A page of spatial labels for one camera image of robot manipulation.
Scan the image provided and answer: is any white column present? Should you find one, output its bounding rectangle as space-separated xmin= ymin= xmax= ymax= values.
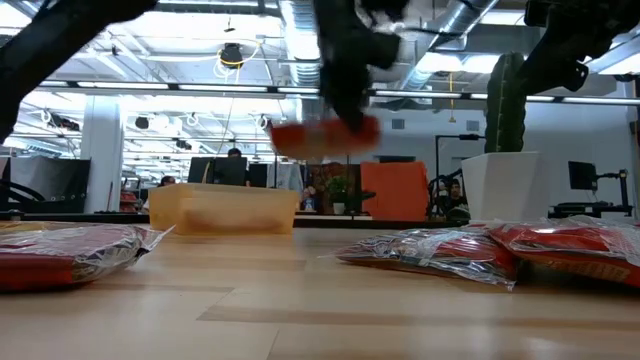
xmin=82 ymin=94 xmax=125 ymax=215

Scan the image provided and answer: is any silver ventilation duct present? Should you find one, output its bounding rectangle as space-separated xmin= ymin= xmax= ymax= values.
xmin=399 ymin=0 xmax=499 ymax=92

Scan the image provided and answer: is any person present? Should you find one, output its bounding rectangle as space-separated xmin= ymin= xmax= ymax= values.
xmin=227 ymin=147 xmax=251 ymax=187
xmin=432 ymin=177 xmax=471 ymax=221
xmin=142 ymin=174 xmax=177 ymax=212

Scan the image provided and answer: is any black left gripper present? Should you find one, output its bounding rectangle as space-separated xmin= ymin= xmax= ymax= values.
xmin=314 ymin=0 xmax=409 ymax=132

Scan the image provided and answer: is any orange panel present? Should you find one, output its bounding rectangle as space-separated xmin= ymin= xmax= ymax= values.
xmin=359 ymin=160 xmax=431 ymax=223

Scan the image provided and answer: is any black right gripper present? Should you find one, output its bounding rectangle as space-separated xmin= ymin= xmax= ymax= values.
xmin=519 ymin=42 xmax=590 ymax=96

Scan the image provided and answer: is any small potted plant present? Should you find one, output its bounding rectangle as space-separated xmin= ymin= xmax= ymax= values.
xmin=325 ymin=175 xmax=354 ymax=216

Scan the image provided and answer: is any white faceted plant pot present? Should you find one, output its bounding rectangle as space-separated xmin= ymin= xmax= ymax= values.
xmin=460 ymin=151 xmax=551 ymax=224

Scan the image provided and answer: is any green cactus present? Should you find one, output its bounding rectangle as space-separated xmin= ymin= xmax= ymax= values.
xmin=483 ymin=49 xmax=529 ymax=154

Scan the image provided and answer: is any black desk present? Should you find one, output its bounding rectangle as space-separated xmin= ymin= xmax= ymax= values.
xmin=548 ymin=201 xmax=635 ymax=220

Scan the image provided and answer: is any black fabric screen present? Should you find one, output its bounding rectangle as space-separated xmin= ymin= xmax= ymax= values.
xmin=0 ymin=156 xmax=92 ymax=215

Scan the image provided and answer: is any red popcorn bag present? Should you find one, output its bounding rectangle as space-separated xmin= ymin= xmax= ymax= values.
xmin=269 ymin=115 xmax=382 ymax=161
xmin=487 ymin=216 xmax=640 ymax=290
xmin=0 ymin=221 xmax=175 ymax=292
xmin=324 ymin=227 xmax=520 ymax=292

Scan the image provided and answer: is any black ceiling dome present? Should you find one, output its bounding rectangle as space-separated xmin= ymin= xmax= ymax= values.
xmin=219 ymin=42 xmax=245 ymax=70

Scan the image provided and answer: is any black computer monitor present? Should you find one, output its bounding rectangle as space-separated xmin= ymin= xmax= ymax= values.
xmin=187 ymin=156 xmax=249 ymax=187

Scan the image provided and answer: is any long ceiling light strip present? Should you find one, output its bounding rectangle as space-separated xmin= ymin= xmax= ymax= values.
xmin=39 ymin=79 xmax=640 ymax=107

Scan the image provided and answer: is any black monitor on arm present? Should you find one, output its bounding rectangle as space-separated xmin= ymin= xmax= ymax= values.
xmin=568 ymin=159 xmax=631 ymax=207

